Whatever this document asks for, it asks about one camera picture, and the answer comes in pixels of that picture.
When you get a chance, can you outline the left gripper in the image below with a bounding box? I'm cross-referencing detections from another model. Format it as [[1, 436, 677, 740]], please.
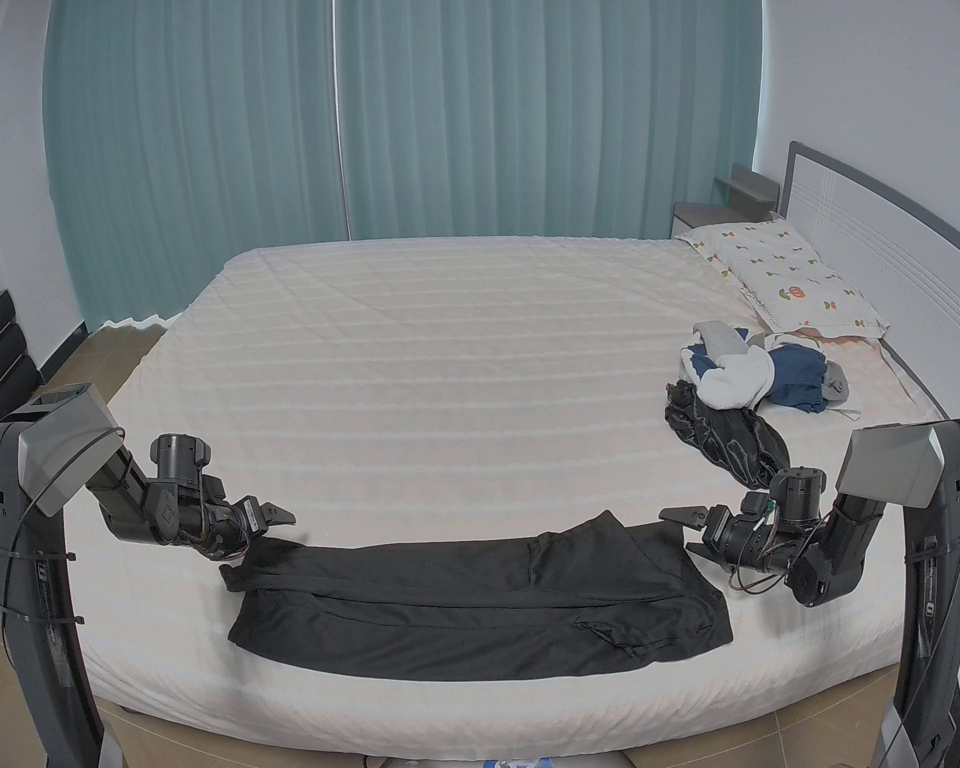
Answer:
[[221, 495, 298, 546]]

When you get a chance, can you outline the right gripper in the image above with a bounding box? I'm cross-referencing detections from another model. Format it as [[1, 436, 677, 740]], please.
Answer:
[[657, 504, 760, 576]]

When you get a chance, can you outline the black T-shirt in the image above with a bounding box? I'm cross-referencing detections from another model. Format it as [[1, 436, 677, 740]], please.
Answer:
[[217, 510, 735, 663]]

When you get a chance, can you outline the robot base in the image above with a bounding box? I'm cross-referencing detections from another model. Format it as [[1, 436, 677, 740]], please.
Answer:
[[360, 753, 624, 768]]

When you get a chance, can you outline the pile of clothes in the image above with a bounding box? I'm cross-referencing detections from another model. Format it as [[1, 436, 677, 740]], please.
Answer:
[[678, 318, 853, 414]]

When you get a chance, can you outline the black satin garment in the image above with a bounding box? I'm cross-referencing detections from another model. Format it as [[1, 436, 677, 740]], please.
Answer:
[[663, 378, 793, 491]]

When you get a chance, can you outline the bed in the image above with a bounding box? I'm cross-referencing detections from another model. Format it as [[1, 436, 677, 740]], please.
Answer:
[[56, 138, 960, 759]]

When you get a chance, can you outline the white printed pillow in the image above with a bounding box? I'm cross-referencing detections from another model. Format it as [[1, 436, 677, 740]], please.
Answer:
[[675, 219, 892, 333]]

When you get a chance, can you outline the grey bedside table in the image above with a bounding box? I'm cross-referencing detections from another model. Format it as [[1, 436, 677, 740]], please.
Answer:
[[672, 163, 781, 240]]

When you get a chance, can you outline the blue-green curtain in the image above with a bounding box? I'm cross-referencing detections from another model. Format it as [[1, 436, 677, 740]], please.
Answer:
[[41, 0, 355, 333], [333, 0, 764, 243]]

